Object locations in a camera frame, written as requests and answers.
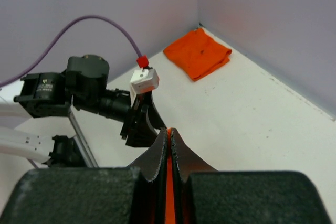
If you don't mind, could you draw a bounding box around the folded orange t shirt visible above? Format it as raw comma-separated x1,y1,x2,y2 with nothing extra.
163,28,232,81

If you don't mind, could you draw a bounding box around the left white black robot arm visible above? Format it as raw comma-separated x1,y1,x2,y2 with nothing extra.
1,55,165,167

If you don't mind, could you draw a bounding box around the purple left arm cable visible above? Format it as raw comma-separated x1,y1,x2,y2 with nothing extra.
0,15,150,88

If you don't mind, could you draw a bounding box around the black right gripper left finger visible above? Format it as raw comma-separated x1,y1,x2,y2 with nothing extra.
1,129,168,223

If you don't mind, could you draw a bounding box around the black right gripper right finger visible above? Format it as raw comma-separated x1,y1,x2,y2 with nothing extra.
170,129,331,223

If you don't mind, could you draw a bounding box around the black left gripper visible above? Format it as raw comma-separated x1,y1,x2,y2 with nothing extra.
120,91,166,147

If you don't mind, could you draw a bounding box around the orange t shirt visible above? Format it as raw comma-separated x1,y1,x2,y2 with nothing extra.
163,28,232,81
165,128,176,224

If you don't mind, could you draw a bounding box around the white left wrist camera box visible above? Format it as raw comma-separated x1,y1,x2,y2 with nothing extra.
130,68,160,104

